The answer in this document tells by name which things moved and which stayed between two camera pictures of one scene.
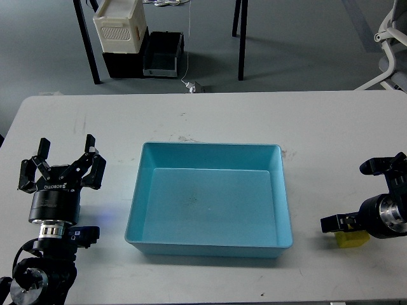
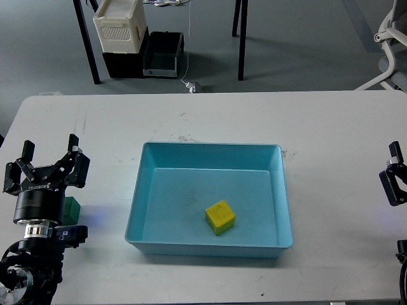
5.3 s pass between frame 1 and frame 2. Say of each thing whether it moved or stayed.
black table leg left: stayed
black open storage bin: stayed
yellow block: moved
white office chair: stayed
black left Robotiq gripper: moved
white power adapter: stayed
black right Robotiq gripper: moved
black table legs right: stayed
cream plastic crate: stayed
